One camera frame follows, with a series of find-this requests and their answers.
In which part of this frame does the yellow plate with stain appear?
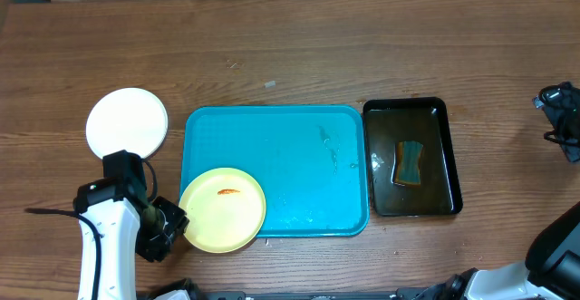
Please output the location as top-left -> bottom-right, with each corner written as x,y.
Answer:
179,168 -> 266,254

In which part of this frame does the white plate with long stain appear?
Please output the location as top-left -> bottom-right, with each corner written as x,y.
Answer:
85,88 -> 169,159

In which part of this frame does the green yellow sponge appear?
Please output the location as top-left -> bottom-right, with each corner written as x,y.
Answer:
392,140 -> 423,187

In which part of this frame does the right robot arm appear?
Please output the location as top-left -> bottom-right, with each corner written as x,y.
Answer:
393,82 -> 579,300

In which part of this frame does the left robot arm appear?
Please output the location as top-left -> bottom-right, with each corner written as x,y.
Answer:
73,150 -> 189,299

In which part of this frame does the teal plastic tray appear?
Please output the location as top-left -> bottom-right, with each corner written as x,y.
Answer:
180,105 -> 370,238

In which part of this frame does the black water tray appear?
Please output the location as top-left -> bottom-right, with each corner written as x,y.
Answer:
362,97 -> 463,217

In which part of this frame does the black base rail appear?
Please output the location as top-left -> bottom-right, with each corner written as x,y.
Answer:
135,277 -> 445,300

